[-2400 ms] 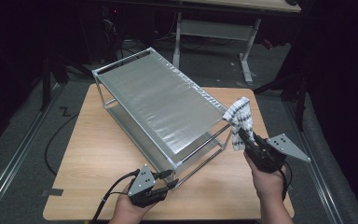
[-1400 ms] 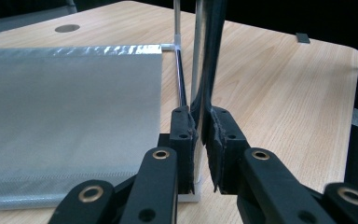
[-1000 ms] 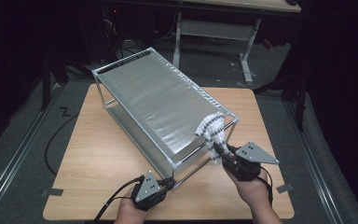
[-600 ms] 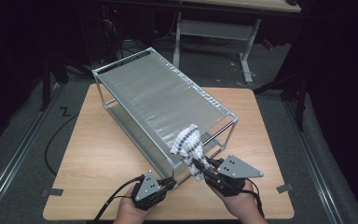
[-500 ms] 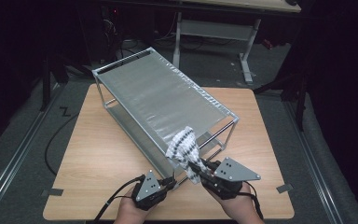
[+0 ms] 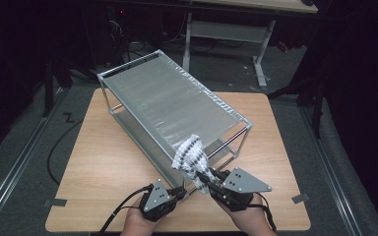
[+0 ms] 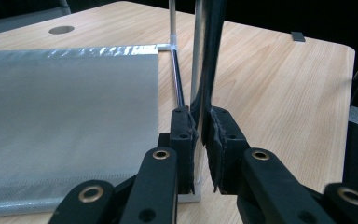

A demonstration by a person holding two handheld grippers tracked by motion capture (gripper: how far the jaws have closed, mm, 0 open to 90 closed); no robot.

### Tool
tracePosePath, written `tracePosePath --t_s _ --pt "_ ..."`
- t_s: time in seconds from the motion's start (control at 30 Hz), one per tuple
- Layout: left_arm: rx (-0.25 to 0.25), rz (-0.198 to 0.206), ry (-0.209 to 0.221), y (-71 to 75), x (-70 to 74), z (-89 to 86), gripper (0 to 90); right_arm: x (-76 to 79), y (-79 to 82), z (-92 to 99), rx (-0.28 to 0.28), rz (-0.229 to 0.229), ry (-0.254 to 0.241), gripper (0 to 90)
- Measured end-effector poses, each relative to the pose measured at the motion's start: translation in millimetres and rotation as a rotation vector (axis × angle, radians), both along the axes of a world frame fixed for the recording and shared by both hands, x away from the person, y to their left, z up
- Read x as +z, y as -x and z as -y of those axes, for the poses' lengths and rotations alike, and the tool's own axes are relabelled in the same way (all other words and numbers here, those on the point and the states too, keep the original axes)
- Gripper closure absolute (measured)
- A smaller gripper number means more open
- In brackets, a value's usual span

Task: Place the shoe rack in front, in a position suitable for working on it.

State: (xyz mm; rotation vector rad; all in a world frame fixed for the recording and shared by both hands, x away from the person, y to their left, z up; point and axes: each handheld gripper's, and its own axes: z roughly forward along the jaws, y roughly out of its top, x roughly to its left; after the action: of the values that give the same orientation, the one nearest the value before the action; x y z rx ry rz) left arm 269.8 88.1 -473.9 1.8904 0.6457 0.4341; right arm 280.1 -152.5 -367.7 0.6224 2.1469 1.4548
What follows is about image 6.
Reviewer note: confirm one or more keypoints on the white cloth with grey diamonds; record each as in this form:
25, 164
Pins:
192, 157

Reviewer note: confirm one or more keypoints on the person's left hand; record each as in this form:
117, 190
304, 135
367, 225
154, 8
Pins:
141, 224

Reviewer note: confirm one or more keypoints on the dark computer tower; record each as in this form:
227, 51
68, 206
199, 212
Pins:
116, 32

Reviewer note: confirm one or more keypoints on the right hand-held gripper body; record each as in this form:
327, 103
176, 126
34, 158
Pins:
239, 190

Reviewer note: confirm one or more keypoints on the black metal stand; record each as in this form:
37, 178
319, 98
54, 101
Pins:
315, 95
50, 85

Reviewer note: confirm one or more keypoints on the desk with white metal legs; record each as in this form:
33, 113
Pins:
229, 31

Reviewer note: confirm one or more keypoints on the metal floor rail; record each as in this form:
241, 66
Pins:
331, 170
16, 164

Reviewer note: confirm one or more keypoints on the grey tape strip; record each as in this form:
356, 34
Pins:
300, 198
55, 202

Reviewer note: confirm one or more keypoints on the grey two-tier metal rack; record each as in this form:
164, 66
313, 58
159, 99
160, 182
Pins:
164, 101

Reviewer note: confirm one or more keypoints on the person's right hand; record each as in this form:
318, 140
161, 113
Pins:
249, 219

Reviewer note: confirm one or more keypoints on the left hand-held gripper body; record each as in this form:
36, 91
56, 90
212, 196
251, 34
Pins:
157, 201

